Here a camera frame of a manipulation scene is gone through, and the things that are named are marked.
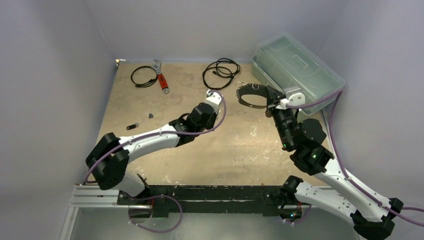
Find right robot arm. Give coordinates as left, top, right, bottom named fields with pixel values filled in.
left=264, top=85, right=403, bottom=240

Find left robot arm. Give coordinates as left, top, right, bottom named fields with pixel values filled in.
left=84, top=102, right=227, bottom=205

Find clear plastic storage box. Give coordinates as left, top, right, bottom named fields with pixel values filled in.
left=251, top=33, right=346, bottom=116

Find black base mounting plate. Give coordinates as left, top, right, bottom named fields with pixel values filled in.
left=116, top=184, right=314, bottom=220

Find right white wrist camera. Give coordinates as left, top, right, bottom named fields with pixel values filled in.
left=276, top=86, right=306, bottom=110

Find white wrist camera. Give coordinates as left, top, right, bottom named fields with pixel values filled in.
left=276, top=86, right=306, bottom=110
left=204, top=89, right=223, bottom=114

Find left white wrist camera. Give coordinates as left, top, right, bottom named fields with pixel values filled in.
left=204, top=89, right=223, bottom=114

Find black coiled cable centre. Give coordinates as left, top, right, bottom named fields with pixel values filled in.
left=202, top=58, right=241, bottom=91

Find black coiled cable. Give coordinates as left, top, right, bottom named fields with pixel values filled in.
left=202, top=58, right=241, bottom=91
left=130, top=65, right=159, bottom=89

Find black coiled cable left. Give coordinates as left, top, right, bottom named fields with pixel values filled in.
left=130, top=65, right=159, bottom=89

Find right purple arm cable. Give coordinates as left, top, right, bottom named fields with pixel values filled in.
left=285, top=88, right=424, bottom=228

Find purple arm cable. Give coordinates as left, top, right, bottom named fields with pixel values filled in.
left=285, top=88, right=424, bottom=228
left=82, top=90, right=228, bottom=185

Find red handled adjustable wrench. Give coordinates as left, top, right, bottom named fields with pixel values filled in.
left=152, top=59, right=170, bottom=94

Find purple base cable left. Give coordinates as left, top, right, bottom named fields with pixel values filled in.
left=127, top=194, right=184, bottom=233

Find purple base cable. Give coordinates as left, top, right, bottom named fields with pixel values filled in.
left=127, top=194, right=184, bottom=233
left=283, top=203, right=314, bottom=226

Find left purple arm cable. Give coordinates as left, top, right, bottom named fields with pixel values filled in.
left=82, top=90, right=228, bottom=185

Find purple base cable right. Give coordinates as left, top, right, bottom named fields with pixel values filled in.
left=283, top=203, right=314, bottom=226

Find aluminium frame rail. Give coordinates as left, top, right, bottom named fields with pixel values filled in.
left=68, top=184, right=332, bottom=210

